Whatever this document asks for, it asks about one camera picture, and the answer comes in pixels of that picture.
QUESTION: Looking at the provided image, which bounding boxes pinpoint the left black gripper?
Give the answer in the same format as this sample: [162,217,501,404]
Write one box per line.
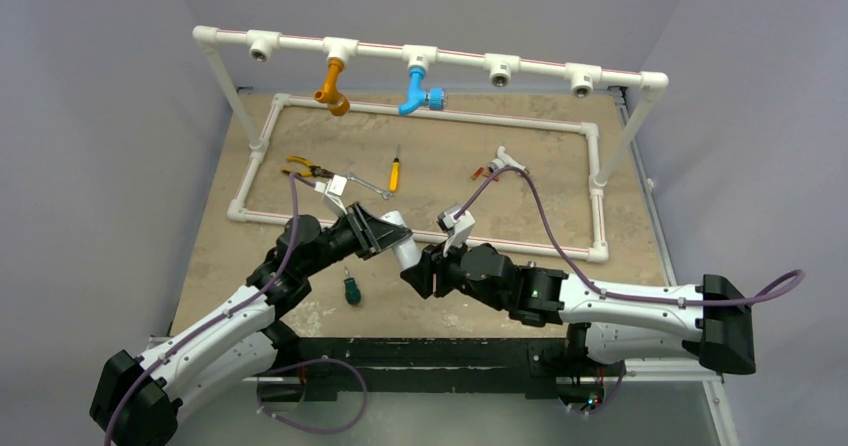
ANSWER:
[301,202,410,278]

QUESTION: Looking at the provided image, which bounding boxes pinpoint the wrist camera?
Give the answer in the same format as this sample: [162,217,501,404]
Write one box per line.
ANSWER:
[437,205,475,255]
[322,175,348,217]

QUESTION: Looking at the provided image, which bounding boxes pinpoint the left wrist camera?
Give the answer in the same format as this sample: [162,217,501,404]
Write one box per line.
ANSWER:
[322,175,348,217]

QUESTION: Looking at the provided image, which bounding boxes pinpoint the white PVC pipe frame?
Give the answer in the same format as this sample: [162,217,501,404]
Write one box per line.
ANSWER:
[192,26,669,264]

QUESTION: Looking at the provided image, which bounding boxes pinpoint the blue plastic faucet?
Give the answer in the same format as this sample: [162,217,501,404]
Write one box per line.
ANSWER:
[397,66,448,116]

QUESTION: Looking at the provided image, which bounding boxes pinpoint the silver combination wrench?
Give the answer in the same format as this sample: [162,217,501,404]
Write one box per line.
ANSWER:
[343,172,393,200]

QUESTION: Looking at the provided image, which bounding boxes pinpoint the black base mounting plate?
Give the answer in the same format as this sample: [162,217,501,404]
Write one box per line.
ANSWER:
[256,338,625,408]

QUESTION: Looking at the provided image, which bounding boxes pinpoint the green handled screwdriver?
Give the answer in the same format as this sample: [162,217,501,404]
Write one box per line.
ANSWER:
[343,267,362,306]

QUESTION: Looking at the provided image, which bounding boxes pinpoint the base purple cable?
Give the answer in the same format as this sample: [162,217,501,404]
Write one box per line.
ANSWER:
[563,363,628,418]
[255,356,370,436]

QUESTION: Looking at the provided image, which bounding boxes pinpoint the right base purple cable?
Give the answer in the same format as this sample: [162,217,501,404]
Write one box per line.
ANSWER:
[563,363,628,418]

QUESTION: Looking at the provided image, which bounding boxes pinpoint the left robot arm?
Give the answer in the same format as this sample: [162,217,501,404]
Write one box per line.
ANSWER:
[89,203,412,445]

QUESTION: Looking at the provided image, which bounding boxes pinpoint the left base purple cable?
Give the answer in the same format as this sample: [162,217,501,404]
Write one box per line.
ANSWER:
[255,356,370,436]

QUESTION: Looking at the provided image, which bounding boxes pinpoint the white plastic faucet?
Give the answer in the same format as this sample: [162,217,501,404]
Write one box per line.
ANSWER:
[486,146,529,173]

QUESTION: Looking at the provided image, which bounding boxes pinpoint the white remote control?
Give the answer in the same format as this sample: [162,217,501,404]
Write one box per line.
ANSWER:
[380,210,421,271]

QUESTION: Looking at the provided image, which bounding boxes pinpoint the orange plastic faucet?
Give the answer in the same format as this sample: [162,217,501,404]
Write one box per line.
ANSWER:
[313,58,350,116]

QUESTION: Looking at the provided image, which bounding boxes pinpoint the aluminium extrusion rail frame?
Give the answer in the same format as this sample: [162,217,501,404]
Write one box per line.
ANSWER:
[119,85,742,446]

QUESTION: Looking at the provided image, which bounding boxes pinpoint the yellow handled screwdriver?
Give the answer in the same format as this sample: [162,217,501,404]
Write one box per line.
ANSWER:
[388,144,401,194]

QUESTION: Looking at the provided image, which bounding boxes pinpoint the yellow handled pliers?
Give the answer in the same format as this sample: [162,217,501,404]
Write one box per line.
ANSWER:
[280,155,336,179]

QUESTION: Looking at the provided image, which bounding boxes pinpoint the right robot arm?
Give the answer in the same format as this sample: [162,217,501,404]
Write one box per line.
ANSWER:
[393,243,756,375]

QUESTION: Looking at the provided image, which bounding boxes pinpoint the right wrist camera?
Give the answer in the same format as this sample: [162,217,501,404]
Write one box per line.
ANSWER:
[437,205,475,255]

